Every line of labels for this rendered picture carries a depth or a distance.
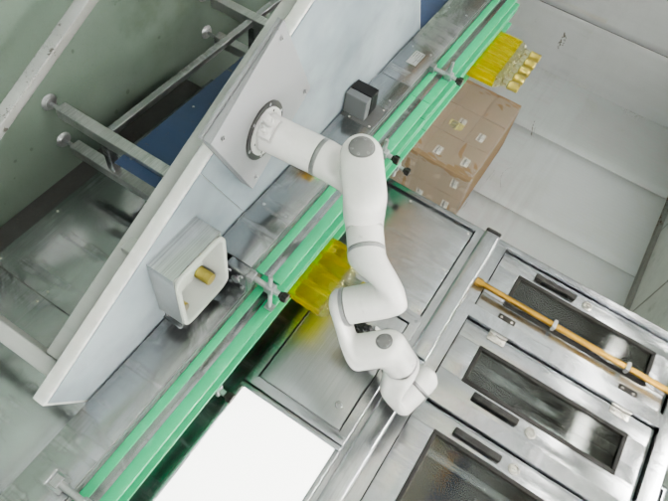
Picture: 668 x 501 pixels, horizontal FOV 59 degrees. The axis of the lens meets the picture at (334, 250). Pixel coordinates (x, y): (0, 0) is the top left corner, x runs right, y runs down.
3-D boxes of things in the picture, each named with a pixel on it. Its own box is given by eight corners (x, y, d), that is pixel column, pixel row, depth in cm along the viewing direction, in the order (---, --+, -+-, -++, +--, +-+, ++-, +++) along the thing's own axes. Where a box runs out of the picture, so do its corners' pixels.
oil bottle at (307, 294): (265, 283, 177) (326, 321, 172) (265, 274, 172) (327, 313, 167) (277, 270, 179) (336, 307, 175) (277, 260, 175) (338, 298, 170)
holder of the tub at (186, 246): (162, 318, 158) (185, 333, 156) (145, 263, 135) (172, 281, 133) (204, 273, 166) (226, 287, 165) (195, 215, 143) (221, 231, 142)
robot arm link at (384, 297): (330, 248, 129) (334, 311, 123) (391, 236, 125) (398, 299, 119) (351, 270, 141) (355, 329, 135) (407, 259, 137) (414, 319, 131)
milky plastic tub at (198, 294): (160, 310, 153) (186, 328, 151) (146, 265, 134) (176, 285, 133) (204, 264, 162) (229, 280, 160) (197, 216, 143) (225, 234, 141)
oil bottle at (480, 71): (449, 68, 239) (513, 98, 233) (453, 56, 235) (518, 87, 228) (455, 60, 242) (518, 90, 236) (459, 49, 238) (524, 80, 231)
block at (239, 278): (225, 281, 166) (246, 295, 164) (224, 264, 158) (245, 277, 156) (234, 272, 167) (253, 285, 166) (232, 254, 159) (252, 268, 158)
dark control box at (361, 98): (341, 109, 194) (363, 121, 192) (344, 90, 187) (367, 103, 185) (354, 96, 198) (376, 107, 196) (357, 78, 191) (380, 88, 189)
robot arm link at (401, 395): (400, 338, 143) (420, 369, 160) (361, 375, 142) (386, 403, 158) (423, 360, 138) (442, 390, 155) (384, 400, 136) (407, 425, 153)
